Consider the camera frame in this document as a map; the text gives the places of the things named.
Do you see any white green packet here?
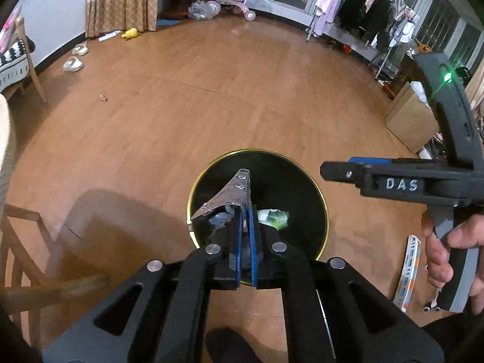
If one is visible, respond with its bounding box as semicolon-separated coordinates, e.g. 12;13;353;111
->
258;209;290;231

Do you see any wooden chair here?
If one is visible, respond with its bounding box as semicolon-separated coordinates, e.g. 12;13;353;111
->
0;202;110;348

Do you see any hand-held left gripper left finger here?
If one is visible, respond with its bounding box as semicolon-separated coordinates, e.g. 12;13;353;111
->
41;208;243;363

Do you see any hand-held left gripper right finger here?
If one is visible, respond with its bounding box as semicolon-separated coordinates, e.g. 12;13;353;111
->
247;206;445;363

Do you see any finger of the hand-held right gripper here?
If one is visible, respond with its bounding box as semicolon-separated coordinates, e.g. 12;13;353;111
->
348;157;394;165
320;161;379;190

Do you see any lilac robe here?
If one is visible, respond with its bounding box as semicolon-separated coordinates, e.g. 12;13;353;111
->
315;0;346;36

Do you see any blue white wrapper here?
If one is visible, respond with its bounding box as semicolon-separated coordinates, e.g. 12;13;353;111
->
206;212;235;231

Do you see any wooden sofa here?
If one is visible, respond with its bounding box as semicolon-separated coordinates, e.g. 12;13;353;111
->
0;17;48;103

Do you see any white orange toy train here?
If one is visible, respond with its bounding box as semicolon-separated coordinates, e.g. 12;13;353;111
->
393;234;421;312

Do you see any pink printed cushion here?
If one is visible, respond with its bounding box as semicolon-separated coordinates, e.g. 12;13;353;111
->
0;5;23;51

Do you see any metal clothes rack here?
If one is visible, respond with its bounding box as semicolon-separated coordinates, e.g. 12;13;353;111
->
306;0;420;80

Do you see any black jacket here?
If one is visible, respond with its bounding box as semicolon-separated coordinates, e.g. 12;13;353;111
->
336;0;373;31

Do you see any cardboard box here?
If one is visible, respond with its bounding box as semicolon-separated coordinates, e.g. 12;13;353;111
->
385;81;441;155

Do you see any person's right hand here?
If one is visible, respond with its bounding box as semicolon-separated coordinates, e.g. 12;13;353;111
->
421;210;484;290

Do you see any grey plastic bag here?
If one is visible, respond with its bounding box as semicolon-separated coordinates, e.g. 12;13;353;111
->
188;1;221;21

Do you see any silver foil wrapper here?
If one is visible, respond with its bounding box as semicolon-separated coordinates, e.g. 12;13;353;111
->
190;168;252;222

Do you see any beige patterned curtain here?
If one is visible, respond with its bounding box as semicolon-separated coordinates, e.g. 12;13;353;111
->
86;0;162;38

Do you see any black trash bin gold rim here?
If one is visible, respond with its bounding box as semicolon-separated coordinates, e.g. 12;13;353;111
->
186;148;329;288

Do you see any white cloth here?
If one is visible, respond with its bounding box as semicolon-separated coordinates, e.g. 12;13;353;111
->
410;80;430;103

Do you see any black white sofa blanket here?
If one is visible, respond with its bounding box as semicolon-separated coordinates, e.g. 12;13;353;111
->
0;40;30;91

